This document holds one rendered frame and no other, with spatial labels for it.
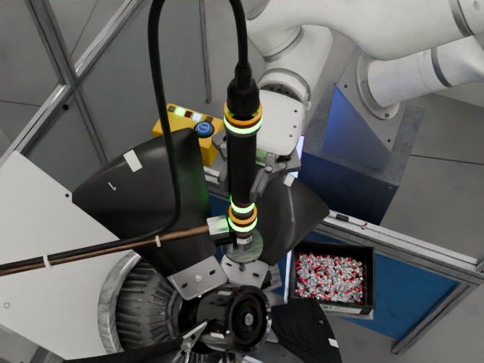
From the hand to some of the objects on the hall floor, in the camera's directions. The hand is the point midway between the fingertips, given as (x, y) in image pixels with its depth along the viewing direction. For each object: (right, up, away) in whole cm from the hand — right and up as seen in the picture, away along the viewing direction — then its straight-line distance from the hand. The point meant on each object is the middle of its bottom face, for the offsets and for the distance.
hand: (241, 181), depth 70 cm
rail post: (+63, -68, +135) cm, 164 cm away
